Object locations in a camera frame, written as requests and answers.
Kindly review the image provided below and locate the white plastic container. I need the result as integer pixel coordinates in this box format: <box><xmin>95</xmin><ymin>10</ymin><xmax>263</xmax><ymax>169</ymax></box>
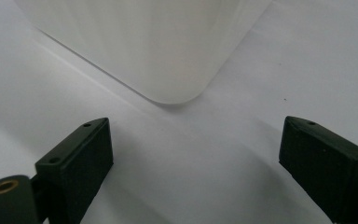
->
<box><xmin>13</xmin><ymin>0</ymin><xmax>273</xmax><ymax>105</ymax></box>

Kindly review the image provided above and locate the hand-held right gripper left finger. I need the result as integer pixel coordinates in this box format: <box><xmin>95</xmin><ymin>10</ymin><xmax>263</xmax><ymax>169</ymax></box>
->
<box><xmin>30</xmin><ymin>117</ymin><xmax>115</xmax><ymax>224</ymax></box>

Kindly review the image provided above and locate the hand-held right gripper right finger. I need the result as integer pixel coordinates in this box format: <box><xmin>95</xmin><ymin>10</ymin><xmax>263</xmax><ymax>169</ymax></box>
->
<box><xmin>278</xmin><ymin>116</ymin><xmax>358</xmax><ymax>224</ymax></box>

